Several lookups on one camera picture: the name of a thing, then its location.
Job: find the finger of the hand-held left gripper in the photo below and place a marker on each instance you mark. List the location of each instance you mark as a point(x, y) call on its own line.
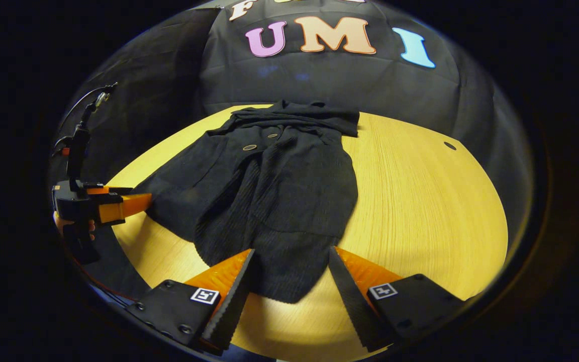
point(126, 207)
point(111, 190)

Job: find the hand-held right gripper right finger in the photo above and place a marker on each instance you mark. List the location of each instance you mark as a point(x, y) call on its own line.
point(352, 301)

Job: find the black backdrop cloth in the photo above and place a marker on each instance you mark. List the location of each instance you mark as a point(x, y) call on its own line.
point(319, 80)

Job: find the black button-up jacket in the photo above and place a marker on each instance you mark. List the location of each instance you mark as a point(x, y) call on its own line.
point(289, 201)

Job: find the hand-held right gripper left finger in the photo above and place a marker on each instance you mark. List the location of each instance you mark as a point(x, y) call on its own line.
point(231, 306)

